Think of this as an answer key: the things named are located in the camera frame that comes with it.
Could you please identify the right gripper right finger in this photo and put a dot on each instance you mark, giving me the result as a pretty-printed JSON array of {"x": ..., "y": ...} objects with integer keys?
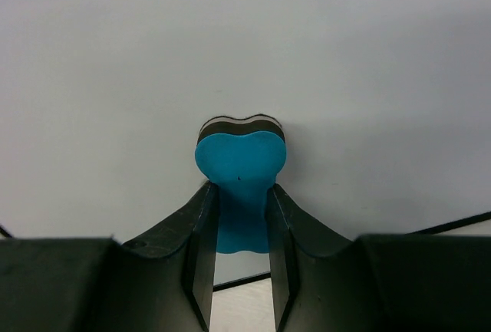
[{"x": 429, "y": 280}]

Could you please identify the blue bone-shaped eraser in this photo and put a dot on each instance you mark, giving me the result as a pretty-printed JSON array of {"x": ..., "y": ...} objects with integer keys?
[{"x": 242, "y": 157}]

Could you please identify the white whiteboard black frame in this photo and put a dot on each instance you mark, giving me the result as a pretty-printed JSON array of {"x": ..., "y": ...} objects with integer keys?
[{"x": 385, "y": 106}]

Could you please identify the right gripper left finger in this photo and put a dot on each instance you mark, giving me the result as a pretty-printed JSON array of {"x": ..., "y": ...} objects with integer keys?
[{"x": 162, "y": 280}]

